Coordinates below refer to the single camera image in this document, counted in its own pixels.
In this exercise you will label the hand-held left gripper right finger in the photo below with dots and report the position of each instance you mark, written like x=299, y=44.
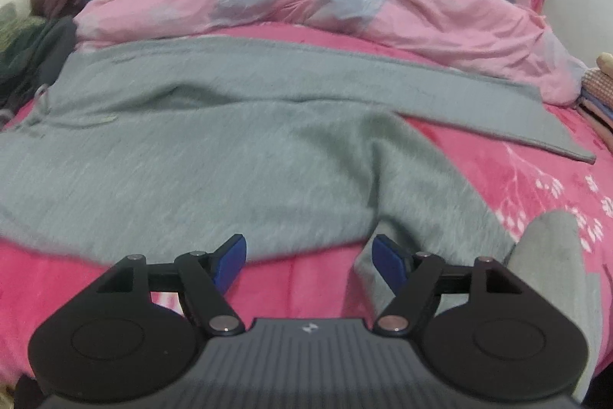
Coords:
x=388, y=261

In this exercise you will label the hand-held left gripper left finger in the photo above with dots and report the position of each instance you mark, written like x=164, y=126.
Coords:
x=230, y=261

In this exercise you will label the grey pants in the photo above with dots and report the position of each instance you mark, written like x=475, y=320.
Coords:
x=215, y=150

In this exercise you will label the stack of folded clothes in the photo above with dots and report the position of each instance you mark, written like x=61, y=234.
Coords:
x=598, y=107

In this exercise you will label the pink floral blanket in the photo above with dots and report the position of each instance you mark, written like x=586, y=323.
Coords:
x=479, y=160

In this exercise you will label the pink patterned quilt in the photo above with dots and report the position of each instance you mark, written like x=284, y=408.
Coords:
x=383, y=16

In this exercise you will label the dark grey knit garment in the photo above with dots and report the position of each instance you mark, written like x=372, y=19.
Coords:
x=33, y=59

